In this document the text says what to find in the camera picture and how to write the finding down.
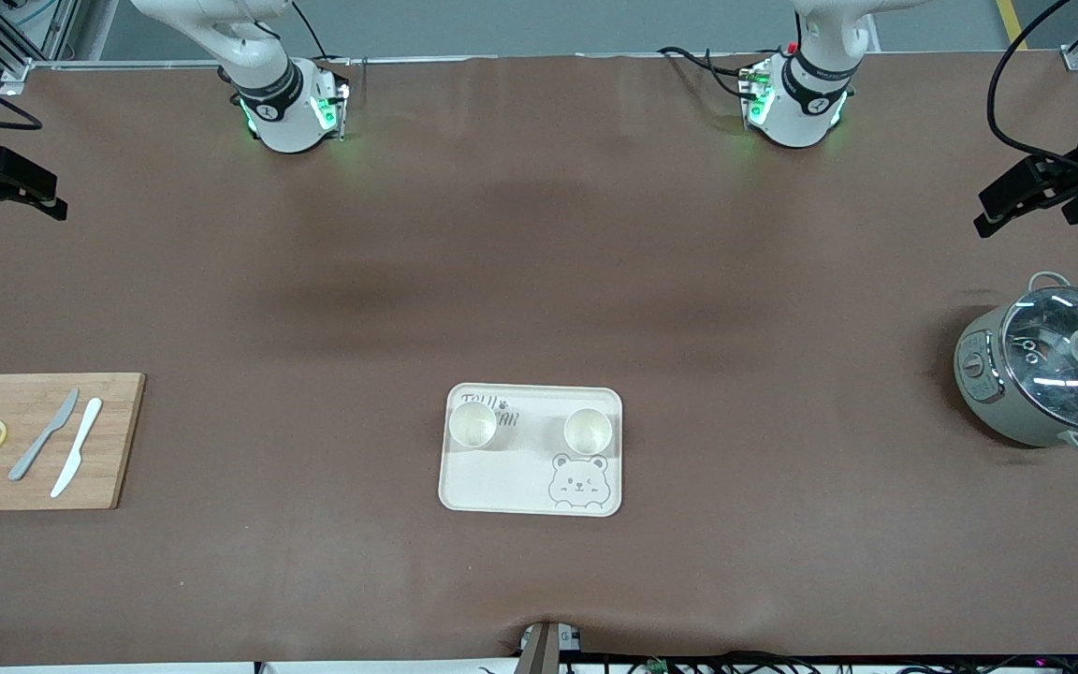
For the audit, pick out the white IKEA cup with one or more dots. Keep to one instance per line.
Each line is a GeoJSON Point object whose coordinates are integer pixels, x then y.
{"type": "Point", "coordinates": [472, 426]}
{"type": "Point", "coordinates": [588, 432]}

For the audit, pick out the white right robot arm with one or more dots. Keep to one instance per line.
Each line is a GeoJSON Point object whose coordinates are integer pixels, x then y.
{"type": "Point", "coordinates": [269, 105]}

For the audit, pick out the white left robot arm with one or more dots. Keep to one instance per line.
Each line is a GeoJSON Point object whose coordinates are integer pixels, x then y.
{"type": "Point", "coordinates": [806, 98]}

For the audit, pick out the glass pot lid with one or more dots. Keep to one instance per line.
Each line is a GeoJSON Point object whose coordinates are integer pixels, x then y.
{"type": "Point", "coordinates": [1054, 360]}

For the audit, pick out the pale green electric pot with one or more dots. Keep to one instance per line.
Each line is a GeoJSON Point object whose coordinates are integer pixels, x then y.
{"type": "Point", "coordinates": [981, 379]}

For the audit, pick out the grey plastic knife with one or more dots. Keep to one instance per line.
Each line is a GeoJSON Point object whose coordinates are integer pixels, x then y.
{"type": "Point", "coordinates": [41, 440]}

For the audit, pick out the bamboo cutting board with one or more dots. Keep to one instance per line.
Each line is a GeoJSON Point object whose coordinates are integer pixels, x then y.
{"type": "Point", "coordinates": [109, 440]}

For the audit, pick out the white plastic knife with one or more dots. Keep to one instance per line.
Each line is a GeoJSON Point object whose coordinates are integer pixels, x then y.
{"type": "Point", "coordinates": [79, 447]}

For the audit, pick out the white bear print tray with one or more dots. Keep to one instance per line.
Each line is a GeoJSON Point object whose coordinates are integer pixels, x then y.
{"type": "Point", "coordinates": [511, 477]}

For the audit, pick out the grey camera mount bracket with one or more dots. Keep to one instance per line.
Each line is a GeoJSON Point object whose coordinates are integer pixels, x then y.
{"type": "Point", "coordinates": [544, 651]}

